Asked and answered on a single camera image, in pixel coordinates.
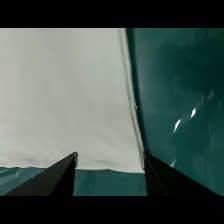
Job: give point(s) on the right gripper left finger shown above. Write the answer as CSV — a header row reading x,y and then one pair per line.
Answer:
x,y
56,180

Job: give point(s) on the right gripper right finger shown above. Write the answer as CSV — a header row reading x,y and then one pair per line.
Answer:
x,y
166,181

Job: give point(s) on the white garment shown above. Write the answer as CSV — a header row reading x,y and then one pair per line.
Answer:
x,y
63,96

